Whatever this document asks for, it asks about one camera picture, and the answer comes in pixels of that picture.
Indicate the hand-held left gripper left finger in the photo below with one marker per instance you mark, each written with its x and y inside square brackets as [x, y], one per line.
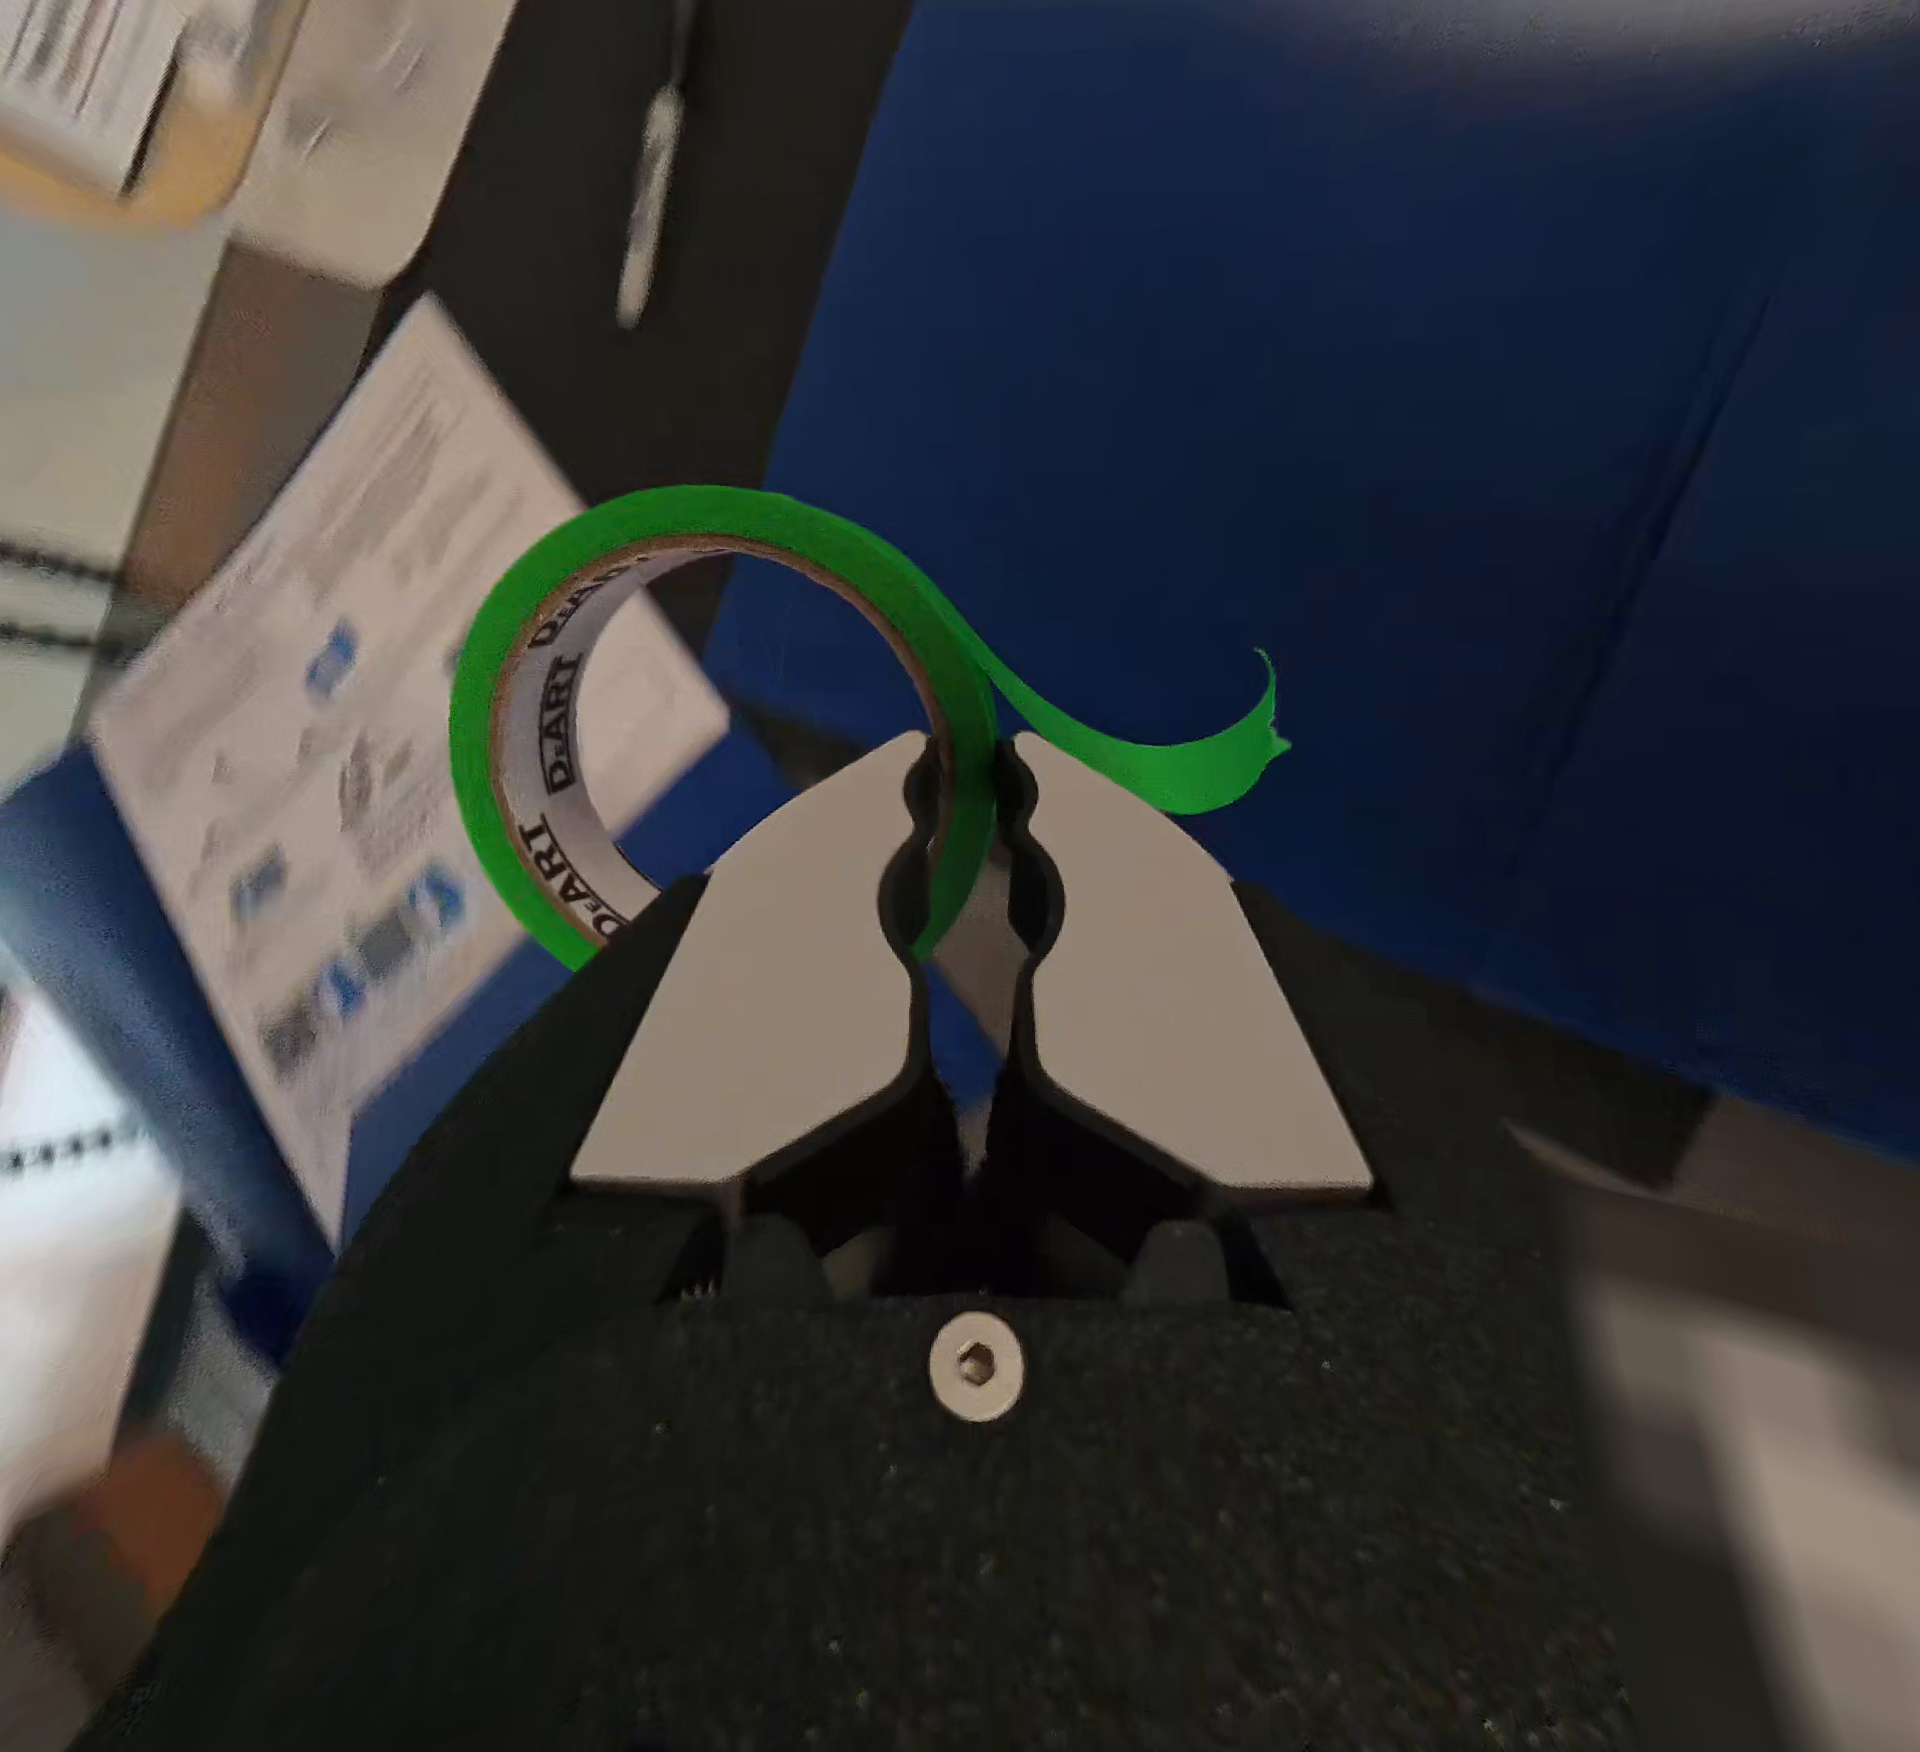
[752, 1017]

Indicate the cardboard box with label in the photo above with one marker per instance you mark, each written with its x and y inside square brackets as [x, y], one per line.
[104, 14]

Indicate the green tape roll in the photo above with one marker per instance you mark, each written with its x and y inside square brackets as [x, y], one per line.
[519, 673]

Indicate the printed instruction sheet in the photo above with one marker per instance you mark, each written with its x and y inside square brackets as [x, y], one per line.
[376, 612]

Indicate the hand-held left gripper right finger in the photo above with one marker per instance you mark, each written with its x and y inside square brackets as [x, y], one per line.
[1183, 1017]

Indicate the white pen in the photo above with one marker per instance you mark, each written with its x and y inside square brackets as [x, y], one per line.
[648, 192]

